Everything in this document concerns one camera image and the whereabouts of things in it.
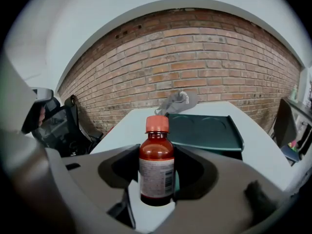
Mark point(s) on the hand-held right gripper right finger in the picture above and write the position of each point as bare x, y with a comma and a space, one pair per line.
231, 179

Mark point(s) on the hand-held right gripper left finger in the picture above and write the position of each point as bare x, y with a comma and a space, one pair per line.
80, 174

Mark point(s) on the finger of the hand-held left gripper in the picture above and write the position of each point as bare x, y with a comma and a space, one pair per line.
48, 106

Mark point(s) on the dark green box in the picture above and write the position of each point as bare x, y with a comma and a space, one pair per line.
204, 135

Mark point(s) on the small red-capped bottle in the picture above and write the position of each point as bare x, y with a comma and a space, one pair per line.
156, 155

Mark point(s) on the black chair with small logo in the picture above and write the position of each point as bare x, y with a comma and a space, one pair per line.
75, 130

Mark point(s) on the white square table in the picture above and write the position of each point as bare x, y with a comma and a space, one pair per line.
256, 150

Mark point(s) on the colourful toy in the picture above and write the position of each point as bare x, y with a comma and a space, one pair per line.
293, 145

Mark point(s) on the grey baseball cap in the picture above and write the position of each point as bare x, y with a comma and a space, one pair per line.
180, 101

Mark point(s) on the black desk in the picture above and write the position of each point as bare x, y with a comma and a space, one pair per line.
304, 108

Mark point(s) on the pale green cup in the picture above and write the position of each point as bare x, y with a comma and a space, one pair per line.
293, 92

